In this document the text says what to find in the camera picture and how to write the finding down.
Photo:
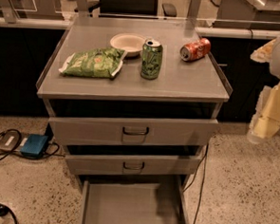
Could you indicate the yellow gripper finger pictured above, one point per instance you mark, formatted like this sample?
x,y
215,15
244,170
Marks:
x,y
265,123
263,54

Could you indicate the green soda can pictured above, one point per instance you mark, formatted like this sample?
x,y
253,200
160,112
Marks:
x,y
151,59

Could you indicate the orange soda can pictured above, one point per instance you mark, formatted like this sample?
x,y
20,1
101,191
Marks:
x,y
195,50

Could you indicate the top grey drawer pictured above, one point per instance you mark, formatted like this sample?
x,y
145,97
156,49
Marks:
x,y
128,131

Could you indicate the grey drawer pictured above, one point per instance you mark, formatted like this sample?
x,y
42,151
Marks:
x,y
133,200
128,131
132,160

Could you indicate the grey drawer cabinet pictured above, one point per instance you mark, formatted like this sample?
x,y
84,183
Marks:
x,y
194,90

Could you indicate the middle grey drawer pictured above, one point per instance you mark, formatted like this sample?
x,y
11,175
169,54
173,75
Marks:
x,y
132,160

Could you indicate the bottom grey drawer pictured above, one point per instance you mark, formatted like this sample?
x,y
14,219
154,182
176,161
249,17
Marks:
x,y
133,200

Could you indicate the white paper bowl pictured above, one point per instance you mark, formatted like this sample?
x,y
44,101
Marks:
x,y
131,43

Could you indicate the green chip bag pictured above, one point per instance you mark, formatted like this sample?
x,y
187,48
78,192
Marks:
x,y
102,63

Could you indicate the blue power box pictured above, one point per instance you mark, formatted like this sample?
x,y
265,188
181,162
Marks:
x,y
34,146

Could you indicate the silver flat device on floor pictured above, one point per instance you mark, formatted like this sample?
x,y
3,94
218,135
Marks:
x,y
12,141

